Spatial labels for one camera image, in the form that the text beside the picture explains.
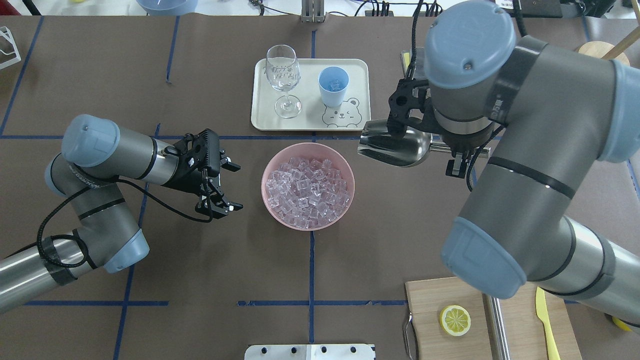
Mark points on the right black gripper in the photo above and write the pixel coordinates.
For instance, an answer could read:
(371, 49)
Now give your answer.
(462, 143)

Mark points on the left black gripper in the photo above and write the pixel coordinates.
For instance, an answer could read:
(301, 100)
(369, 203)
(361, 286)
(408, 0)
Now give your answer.
(186, 181)

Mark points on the stainless steel scoop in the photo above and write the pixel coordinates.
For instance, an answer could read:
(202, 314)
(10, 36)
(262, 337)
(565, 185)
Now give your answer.
(409, 150)

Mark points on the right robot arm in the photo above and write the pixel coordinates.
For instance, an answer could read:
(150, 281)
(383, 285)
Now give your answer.
(561, 111)

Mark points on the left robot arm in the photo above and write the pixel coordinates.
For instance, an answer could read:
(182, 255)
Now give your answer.
(93, 227)

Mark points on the clear ice cubes pile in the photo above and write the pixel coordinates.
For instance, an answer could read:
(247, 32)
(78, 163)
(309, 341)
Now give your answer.
(306, 193)

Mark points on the light blue plastic cup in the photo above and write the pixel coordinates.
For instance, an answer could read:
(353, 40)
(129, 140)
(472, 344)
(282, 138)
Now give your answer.
(332, 83)

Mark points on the grey folded cloth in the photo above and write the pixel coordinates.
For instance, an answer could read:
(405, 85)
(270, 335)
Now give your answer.
(419, 63)

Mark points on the cream bear tray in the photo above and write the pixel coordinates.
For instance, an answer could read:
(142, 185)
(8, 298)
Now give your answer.
(351, 116)

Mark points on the pink plastic bowl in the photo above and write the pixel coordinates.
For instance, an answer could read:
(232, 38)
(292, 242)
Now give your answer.
(309, 151)

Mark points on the clear wine glass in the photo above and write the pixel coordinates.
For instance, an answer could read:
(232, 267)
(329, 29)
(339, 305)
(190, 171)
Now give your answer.
(283, 74)

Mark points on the wooden cutting board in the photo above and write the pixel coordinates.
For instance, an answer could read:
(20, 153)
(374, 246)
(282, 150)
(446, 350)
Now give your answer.
(426, 299)

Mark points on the wooden stand with pegs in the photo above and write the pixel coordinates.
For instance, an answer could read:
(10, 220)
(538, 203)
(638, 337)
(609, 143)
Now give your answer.
(608, 51)

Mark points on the half lemon slice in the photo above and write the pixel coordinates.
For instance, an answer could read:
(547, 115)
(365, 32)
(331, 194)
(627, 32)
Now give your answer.
(455, 320)

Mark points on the yellow plastic knife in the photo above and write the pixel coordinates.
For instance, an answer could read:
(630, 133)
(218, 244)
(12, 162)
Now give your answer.
(541, 311)

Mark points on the steel cylindrical rod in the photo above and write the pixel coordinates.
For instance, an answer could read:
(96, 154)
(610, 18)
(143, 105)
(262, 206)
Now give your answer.
(497, 329)

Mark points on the aluminium frame post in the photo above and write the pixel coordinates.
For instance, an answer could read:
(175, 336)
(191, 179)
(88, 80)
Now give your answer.
(313, 11)

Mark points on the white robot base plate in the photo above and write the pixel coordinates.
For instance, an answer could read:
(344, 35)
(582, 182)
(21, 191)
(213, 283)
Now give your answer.
(346, 351)

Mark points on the white wire rack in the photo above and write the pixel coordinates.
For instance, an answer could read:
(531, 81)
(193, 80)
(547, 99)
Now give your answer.
(9, 52)

